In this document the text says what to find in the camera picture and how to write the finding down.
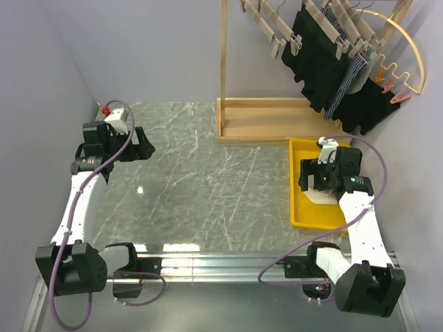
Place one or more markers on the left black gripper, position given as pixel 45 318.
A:
pixel 142 151

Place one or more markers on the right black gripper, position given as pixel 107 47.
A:
pixel 309 167

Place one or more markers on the wooden clip hanger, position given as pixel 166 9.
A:
pixel 294 40
pixel 363 27
pixel 278 45

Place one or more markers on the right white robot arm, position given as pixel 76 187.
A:
pixel 368 283

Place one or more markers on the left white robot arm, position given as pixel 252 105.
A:
pixel 70 265

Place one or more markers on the beige underwear in tray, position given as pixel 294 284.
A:
pixel 317 197

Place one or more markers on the black underwear at rear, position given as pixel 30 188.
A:
pixel 365 109

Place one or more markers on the black underwear on hanger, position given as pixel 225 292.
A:
pixel 316 63

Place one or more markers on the light grey underwear hanging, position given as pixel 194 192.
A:
pixel 363 74

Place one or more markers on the striped blue underwear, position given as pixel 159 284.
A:
pixel 336 100

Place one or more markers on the gold arc hanger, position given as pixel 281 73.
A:
pixel 412 44

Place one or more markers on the wooden hanger holding black underwear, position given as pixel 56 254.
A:
pixel 326 26

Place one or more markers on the wooden hanger holding striped underwear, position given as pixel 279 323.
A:
pixel 355 38

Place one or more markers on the yellow plastic tray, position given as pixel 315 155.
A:
pixel 304 213

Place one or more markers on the wooden clothes rack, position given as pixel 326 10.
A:
pixel 274 121

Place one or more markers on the pink clothes peg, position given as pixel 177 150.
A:
pixel 397 85

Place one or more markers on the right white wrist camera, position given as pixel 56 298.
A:
pixel 328 147

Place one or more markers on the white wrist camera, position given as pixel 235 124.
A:
pixel 328 147
pixel 116 120

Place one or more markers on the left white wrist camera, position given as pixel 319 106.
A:
pixel 116 120

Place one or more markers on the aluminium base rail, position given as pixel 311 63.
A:
pixel 213 267

